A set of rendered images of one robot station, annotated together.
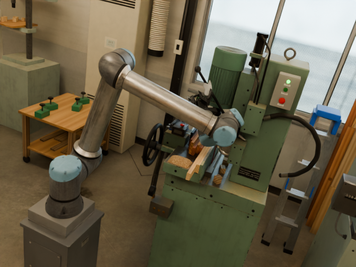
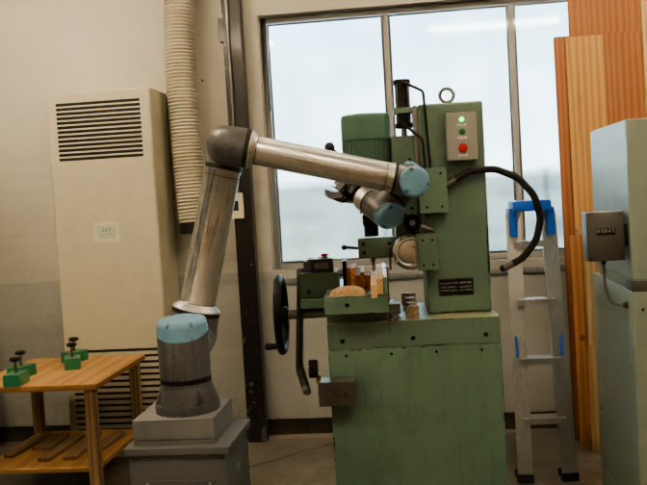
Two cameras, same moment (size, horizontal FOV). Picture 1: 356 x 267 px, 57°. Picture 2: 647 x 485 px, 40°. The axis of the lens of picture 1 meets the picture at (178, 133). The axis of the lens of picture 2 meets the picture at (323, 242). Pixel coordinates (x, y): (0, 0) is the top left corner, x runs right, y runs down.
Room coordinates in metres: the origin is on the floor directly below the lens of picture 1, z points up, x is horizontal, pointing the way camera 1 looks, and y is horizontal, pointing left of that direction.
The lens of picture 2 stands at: (-1.25, 0.57, 1.23)
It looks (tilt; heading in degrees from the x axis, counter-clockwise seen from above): 3 degrees down; 349
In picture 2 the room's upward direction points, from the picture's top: 3 degrees counter-clockwise
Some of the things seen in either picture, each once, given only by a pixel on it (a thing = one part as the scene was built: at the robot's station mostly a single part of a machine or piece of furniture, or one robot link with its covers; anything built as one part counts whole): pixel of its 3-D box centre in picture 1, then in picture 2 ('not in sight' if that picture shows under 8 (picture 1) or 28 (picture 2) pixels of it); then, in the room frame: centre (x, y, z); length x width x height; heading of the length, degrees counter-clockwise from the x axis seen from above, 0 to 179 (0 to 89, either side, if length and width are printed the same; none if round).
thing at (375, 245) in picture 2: not in sight; (377, 249); (1.78, -0.21, 1.03); 0.14 x 0.07 x 0.09; 76
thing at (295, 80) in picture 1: (284, 90); (461, 136); (1.57, -0.47, 1.40); 0.10 x 0.06 x 0.16; 76
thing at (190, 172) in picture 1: (202, 153); (374, 282); (1.68, -0.16, 0.92); 0.55 x 0.02 x 0.04; 166
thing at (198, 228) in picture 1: (206, 224); (416, 433); (1.76, -0.31, 0.36); 0.58 x 0.45 x 0.71; 76
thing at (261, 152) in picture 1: (267, 124); (452, 207); (1.72, -0.47, 1.16); 0.22 x 0.22 x 0.72; 76
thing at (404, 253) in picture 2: (228, 146); (410, 251); (1.64, -0.29, 1.02); 0.12 x 0.03 x 0.12; 76
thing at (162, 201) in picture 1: (161, 206); (336, 392); (1.57, 0.01, 0.58); 0.12 x 0.08 x 0.08; 76
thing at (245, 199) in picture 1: (220, 175); (410, 323); (1.76, -0.31, 0.76); 0.57 x 0.45 x 0.09; 76
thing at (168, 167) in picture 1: (189, 148); (345, 294); (1.81, -0.09, 0.87); 0.61 x 0.30 x 0.06; 166
